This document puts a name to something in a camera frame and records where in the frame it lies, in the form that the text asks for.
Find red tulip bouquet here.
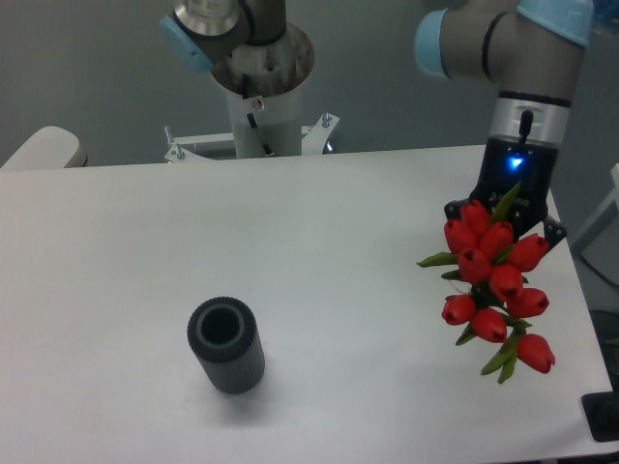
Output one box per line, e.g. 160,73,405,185
418,185,556,384

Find white pedestal base frame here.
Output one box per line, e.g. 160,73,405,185
163,112,340,163

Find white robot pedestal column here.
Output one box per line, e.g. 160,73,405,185
209,23,316,159

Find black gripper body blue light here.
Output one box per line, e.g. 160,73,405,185
469,137,559,237

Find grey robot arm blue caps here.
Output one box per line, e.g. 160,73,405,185
160,1,594,246

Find beige chair back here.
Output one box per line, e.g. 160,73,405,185
1,126,88,172

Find black device at table edge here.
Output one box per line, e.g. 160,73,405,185
581,391,618,443

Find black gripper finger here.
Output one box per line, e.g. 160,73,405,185
444,198,470,220
543,216,567,250

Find dark grey ribbed vase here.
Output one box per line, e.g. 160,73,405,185
187,297,265,394

